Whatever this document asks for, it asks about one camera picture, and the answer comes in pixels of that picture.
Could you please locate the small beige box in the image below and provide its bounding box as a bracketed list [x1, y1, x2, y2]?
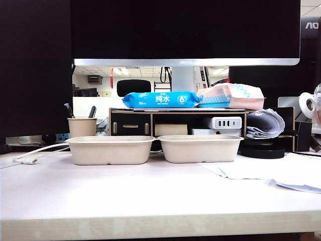
[154, 123, 189, 137]

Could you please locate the flat white box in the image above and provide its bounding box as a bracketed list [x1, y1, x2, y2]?
[192, 128, 242, 137]

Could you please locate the white USB hub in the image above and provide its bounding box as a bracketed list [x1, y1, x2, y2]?
[203, 115, 243, 130]

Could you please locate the pink tissue pack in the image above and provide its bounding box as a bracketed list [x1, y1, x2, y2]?
[196, 83, 267, 110]

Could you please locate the blue wet wipes pack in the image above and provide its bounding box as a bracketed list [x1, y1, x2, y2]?
[121, 91, 202, 109]

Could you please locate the black round knob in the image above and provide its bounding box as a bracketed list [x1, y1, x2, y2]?
[42, 133, 57, 144]

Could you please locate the black box white lettering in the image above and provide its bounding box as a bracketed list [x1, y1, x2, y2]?
[295, 121, 314, 152]

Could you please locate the black frameless monitor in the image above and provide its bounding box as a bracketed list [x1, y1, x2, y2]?
[0, 0, 74, 151]

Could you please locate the beige paper box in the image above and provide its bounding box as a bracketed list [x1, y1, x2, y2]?
[157, 134, 245, 164]
[66, 135, 156, 166]

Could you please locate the beige paper cup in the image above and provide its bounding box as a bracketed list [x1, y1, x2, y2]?
[67, 117, 98, 138]

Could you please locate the black round disc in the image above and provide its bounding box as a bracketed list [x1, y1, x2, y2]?
[238, 139, 286, 159]

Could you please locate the black AOC monitor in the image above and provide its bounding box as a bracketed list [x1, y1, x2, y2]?
[228, 16, 321, 109]

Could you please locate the clear plastic bag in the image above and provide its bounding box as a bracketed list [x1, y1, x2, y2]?
[313, 82, 321, 119]

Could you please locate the rolled paper bundle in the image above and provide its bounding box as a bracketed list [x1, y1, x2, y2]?
[246, 108, 286, 140]

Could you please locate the wooden desk shelf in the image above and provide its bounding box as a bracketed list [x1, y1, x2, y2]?
[108, 106, 296, 152]

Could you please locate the white tape roll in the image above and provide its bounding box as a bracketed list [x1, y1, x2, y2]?
[298, 91, 318, 118]

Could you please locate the large silver-bezel monitor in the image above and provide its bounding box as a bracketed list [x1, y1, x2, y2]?
[70, 0, 301, 111]

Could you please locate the handwritten paper sheet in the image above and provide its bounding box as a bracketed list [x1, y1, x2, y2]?
[200, 160, 321, 181]

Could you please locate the grey-tipped pen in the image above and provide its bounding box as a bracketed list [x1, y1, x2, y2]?
[63, 102, 76, 119]

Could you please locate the black office chair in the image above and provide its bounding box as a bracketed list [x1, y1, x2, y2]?
[116, 79, 152, 97]

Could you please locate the silver metal panel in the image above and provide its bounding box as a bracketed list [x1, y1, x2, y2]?
[277, 96, 301, 122]

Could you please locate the white cable with adapter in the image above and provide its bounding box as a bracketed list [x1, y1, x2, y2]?
[13, 143, 72, 165]

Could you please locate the bluish paper sheet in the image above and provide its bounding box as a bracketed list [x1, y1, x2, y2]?
[273, 179, 321, 194]

